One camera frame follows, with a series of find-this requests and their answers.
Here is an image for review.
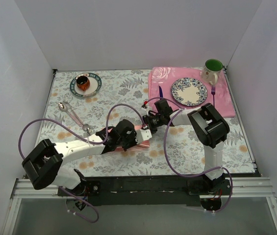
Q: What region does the salmon pink cloth napkin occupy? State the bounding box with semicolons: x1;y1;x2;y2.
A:
116;125;150;151

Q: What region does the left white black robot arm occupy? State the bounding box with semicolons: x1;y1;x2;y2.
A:
22;119;143;196

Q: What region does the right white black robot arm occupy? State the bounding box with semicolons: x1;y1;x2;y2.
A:
143;99;231;195

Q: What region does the green inside floral mug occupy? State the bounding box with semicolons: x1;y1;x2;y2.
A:
201;59;223;85

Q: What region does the purple plastic knife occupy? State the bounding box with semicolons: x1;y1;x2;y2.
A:
158;86;163;99

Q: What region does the pink rose placemat cloth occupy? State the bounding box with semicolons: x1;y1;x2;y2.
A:
148;66;236;118

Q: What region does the blue floral patterned plate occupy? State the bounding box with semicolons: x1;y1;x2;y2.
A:
171;77;208;107

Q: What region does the floral tablecloth mat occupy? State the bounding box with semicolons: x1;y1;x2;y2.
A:
30;69;256;179

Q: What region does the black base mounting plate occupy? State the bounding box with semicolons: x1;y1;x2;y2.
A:
57;175;230;207

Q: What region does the green rimmed white saucer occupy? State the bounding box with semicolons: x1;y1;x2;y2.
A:
70;72;102;98

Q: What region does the small brown cup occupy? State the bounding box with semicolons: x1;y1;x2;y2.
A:
76;75;90;92

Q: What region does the large silver spoon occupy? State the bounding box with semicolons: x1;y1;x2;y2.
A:
58;102;82;127

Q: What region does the purple plastic fork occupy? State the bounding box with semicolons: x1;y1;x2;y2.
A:
211;85;216;106

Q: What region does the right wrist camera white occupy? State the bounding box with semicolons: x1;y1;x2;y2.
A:
141;101;153;115

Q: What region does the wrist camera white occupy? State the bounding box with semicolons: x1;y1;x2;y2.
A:
136;129;152;144
141;101;153;115

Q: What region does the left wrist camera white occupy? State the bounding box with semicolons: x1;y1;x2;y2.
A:
136;129;152;144

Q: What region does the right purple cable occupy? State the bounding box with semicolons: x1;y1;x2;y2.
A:
143;97;233;213

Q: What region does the purple cable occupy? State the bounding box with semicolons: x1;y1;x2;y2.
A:
18;104;147;223
143;97;233;213

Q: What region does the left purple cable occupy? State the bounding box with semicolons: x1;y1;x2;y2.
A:
18;104;147;223

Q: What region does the aluminium frame rail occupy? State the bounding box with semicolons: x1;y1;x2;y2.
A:
10;177;275;199

